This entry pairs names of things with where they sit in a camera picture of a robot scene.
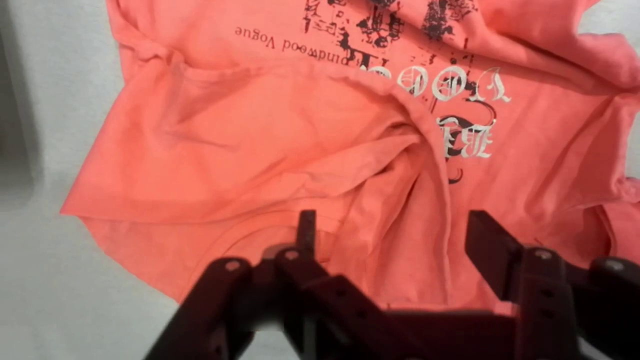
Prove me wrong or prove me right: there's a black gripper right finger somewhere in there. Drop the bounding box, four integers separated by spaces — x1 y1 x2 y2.
463 208 640 360

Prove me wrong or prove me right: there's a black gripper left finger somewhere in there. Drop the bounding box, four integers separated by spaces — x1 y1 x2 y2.
144 208 401 360

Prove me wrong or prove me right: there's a coral printed sweatshirt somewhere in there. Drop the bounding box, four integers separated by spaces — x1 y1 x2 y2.
59 0 640 319

